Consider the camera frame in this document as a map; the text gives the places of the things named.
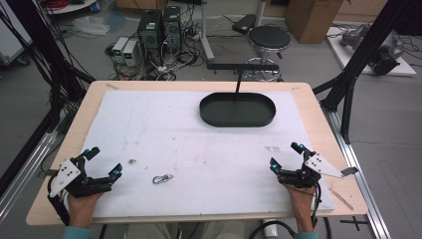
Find white floor board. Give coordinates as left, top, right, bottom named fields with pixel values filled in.
left=325, top=25, right=418, bottom=78

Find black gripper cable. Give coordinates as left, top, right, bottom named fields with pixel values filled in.
left=310, top=182, right=323, bottom=230

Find white desk leg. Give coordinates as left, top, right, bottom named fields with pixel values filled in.
left=198, top=0, right=216, bottom=62

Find white plastic bag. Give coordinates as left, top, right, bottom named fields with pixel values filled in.
left=71, top=14, right=111, bottom=37

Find black gripper strap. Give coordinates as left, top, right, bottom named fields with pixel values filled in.
left=47, top=175, right=72, bottom=227

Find grey robot device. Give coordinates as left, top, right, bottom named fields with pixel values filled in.
left=339, top=23, right=406, bottom=77

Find black flat floor device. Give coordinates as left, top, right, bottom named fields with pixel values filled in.
left=231, top=13, right=257, bottom=36

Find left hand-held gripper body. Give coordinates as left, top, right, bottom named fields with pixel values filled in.
left=46, top=155, right=113, bottom=200

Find black metal frame post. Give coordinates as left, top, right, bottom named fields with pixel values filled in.
left=312, top=0, right=422, bottom=145
left=0, top=0, right=98, bottom=197

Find thin wooden stick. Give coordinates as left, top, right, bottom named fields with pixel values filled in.
left=328, top=187, right=355, bottom=212

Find black thick cable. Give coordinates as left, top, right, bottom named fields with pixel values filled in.
left=248, top=219, right=297, bottom=239

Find tangle of floor cables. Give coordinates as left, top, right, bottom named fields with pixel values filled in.
left=104, top=13, right=213, bottom=82

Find silver metal carabiner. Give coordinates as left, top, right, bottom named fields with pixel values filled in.
left=152, top=173, right=174, bottom=185

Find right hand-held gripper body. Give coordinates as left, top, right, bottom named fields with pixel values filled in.
left=278, top=150, right=360, bottom=189

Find person's legs beige trousers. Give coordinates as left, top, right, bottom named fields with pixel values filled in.
left=123, top=221, right=248, bottom=239

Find black round stool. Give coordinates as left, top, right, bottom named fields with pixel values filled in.
left=244, top=25, right=293, bottom=83

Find black computer tower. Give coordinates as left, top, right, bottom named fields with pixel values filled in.
left=162, top=5, right=183, bottom=54
left=136, top=9, right=164, bottom=68

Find person's right hand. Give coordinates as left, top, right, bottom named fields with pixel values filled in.
left=284, top=182, right=317, bottom=220

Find black oval tray T-bar stand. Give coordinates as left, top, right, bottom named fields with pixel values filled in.
left=198, top=63, right=281, bottom=128

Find white power supply unit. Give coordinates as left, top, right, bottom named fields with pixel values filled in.
left=110, top=36, right=129, bottom=64
left=121, top=39, right=139, bottom=68

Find aluminium rail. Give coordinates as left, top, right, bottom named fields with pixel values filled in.
left=320, top=106, right=392, bottom=239
left=0, top=130, right=59, bottom=223

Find white cylinder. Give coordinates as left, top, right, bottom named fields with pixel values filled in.
left=262, top=218, right=279, bottom=239

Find person's left hand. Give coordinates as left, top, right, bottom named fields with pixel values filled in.
left=66, top=191, right=105, bottom=230

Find brown cardboard box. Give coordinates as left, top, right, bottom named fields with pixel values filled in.
left=285, top=0, right=346, bottom=45

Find white round table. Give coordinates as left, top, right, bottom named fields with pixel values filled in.
left=43, top=0, right=101, bottom=16

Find white foam mat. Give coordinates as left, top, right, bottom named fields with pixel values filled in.
left=63, top=89, right=335, bottom=219

